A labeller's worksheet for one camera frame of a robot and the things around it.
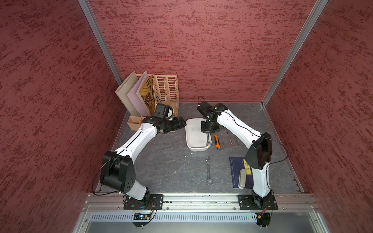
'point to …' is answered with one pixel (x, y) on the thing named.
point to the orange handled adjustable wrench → (217, 144)
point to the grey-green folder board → (124, 90)
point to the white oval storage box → (195, 140)
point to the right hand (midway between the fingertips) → (207, 133)
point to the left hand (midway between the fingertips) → (179, 128)
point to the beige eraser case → (242, 178)
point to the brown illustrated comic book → (148, 94)
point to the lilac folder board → (134, 98)
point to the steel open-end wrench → (207, 159)
